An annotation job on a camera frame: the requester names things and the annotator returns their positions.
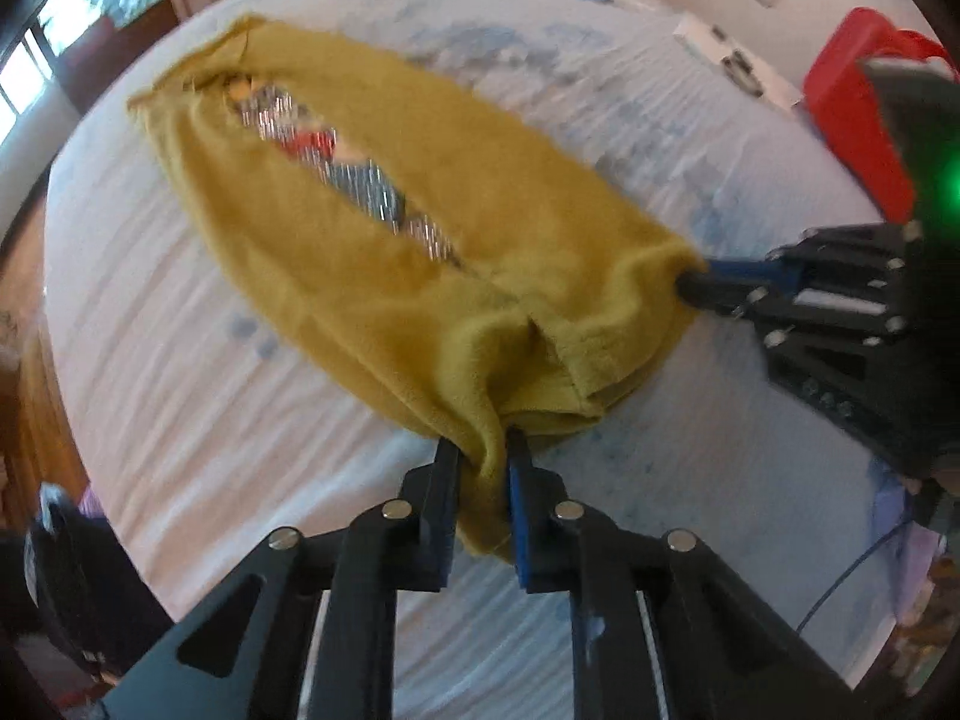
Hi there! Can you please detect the black bag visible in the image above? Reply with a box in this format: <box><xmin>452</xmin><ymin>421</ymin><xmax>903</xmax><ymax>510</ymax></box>
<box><xmin>26</xmin><ymin>484</ymin><xmax>177</xmax><ymax>680</ymax></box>

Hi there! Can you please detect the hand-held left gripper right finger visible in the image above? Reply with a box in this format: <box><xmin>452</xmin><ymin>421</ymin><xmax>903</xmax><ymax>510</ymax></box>
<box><xmin>506</xmin><ymin>427</ymin><xmax>856</xmax><ymax>720</ymax></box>

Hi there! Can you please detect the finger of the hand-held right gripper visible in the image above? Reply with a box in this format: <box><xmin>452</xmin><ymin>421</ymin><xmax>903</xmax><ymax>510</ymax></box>
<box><xmin>675</xmin><ymin>273</ymin><xmax>910</xmax><ymax>350</ymax></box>
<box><xmin>705</xmin><ymin>223</ymin><xmax>913</xmax><ymax>295</ymax></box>

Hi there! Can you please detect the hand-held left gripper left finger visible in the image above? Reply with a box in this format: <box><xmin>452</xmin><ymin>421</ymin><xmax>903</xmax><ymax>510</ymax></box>
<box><xmin>97</xmin><ymin>439</ymin><xmax>462</xmax><ymax>720</ymax></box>

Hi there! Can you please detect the blue cable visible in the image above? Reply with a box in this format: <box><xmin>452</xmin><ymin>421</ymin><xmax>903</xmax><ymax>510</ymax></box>
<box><xmin>795</xmin><ymin>523</ymin><xmax>917</xmax><ymax>635</ymax></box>

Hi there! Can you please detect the black pen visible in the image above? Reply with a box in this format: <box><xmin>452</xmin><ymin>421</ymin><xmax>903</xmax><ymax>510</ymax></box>
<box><xmin>711</xmin><ymin>25</ymin><xmax>764</xmax><ymax>96</ymax></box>

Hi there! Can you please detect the red small suitcase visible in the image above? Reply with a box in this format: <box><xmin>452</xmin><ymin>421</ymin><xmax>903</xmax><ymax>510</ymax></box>
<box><xmin>802</xmin><ymin>7</ymin><xmax>947</xmax><ymax>220</ymax></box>

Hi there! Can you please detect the white paper sheet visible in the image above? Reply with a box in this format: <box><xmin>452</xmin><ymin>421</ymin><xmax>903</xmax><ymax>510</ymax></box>
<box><xmin>673</xmin><ymin>11</ymin><xmax>805</xmax><ymax>111</ymax></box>

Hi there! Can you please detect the mustard yellow t-shirt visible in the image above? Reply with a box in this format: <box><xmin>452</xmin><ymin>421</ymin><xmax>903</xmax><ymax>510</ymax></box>
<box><xmin>126</xmin><ymin>13</ymin><xmax>710</xmax><ymax>563</ymax></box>

